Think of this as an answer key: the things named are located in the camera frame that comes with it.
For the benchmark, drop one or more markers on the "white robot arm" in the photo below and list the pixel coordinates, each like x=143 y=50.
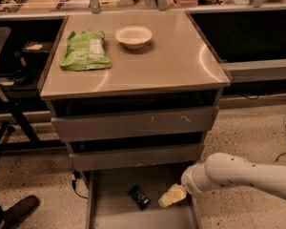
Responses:
x=221 y=170

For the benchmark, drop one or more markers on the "grey middle drawer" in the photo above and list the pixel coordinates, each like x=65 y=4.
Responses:
x=136 y=157

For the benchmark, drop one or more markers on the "grey open bottom drawer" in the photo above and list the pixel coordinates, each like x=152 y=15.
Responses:
x=111 y=207

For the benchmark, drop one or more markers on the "white paper bowl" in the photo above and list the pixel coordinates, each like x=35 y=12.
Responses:
x=133 y=37

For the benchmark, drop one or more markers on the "grey drawer cabinet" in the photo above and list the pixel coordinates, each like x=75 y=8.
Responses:
x=174 y=70

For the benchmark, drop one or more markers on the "black shoe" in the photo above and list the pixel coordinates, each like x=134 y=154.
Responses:
x=20 y=211

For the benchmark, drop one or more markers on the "black box with label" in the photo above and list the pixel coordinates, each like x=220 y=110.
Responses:
x=36 y=53

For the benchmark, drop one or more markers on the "grey top drawer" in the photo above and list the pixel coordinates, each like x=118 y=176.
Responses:
x=132 y=124

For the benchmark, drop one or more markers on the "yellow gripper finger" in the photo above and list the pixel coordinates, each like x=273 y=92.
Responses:
x=175 y=194

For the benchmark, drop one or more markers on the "dark blue rxbar wrapper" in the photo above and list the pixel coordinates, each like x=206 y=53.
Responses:
x=139 y=197

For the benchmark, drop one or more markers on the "green snack bag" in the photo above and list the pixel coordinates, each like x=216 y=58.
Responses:
x=85 y=51

